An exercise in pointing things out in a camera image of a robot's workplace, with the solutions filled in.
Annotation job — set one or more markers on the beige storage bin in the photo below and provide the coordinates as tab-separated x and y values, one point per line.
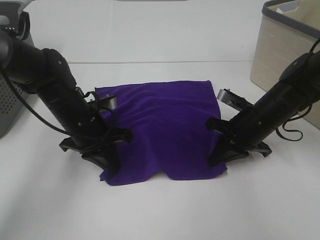
288	29

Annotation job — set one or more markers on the grey perforated laundry basket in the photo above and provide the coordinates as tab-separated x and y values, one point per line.
15	21

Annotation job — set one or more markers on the purple towel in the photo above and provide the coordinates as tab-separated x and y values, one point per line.
167	120

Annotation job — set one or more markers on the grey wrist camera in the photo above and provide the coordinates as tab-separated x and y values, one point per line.
233	100
107	102

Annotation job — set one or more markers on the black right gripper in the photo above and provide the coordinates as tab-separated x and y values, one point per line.
231	147

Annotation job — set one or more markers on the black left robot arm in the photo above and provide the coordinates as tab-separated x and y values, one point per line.
46	73

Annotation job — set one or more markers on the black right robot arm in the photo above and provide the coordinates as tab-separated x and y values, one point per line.
297	89

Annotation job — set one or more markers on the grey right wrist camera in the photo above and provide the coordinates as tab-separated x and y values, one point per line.
233	100

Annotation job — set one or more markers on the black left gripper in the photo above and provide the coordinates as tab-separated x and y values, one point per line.
113	136

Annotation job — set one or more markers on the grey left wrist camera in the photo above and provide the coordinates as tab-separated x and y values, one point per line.
107	102

